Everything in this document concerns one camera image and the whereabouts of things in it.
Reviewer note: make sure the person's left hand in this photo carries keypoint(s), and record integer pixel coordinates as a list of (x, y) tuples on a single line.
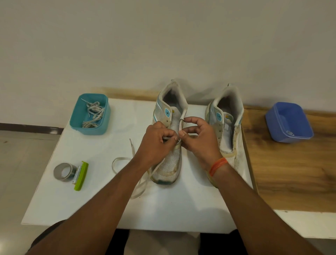
[(153, 147)]

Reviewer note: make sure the person's right hand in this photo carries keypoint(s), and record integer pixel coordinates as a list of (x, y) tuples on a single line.
[(204, 144)]

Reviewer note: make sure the worn white sneaker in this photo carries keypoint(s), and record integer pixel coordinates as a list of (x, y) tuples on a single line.
[(170, 168), (233, 105)]

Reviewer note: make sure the person's left forearm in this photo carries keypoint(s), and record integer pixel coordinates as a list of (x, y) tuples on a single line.
[(97, 210)]

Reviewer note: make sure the person's right forearm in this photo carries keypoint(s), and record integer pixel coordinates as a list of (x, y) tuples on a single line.
[(257, 212)]

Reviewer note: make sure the orange thread wristband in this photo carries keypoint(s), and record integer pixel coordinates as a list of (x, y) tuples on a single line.
[(218, 166)]

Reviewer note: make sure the green utility cutter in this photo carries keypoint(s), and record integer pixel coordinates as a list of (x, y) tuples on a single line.
[(82, 176)]

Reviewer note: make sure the teal plastic container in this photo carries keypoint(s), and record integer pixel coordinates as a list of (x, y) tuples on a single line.
[(78, 115)]

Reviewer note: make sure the blue plastic container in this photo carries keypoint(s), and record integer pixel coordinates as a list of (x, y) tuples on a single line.
[(291, 118)]

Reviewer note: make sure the grey tape roll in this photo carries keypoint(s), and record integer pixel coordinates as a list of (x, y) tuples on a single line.
[(58, 176)]

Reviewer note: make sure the black trousers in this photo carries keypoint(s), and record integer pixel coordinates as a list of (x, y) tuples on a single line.
[(118, 244)]

